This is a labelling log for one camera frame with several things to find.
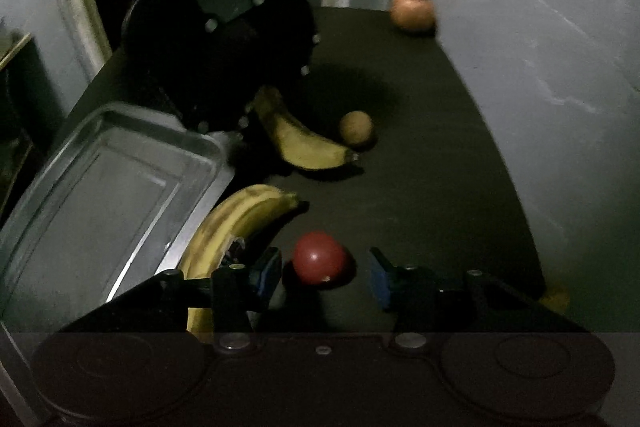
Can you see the black table mat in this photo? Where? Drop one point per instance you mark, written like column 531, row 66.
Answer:
column 430, row 189

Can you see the metal tray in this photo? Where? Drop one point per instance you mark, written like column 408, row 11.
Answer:
column 117, row 203

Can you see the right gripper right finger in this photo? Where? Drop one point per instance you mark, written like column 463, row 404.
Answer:
column 469, row 302

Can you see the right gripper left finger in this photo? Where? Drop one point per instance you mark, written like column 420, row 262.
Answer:
column 222, row 302

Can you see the red tomato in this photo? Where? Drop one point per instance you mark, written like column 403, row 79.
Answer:
column 318, row 258

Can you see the reddish brown apple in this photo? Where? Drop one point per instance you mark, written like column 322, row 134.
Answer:
column 413, row 15

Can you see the small tan round fruit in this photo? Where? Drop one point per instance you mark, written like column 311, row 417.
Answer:
column 356, row 127

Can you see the yellow ripe banana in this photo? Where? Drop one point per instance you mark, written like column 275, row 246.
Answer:
column 228, row 226

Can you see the green-yellow banana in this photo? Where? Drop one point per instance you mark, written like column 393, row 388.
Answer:
column 305, row 149

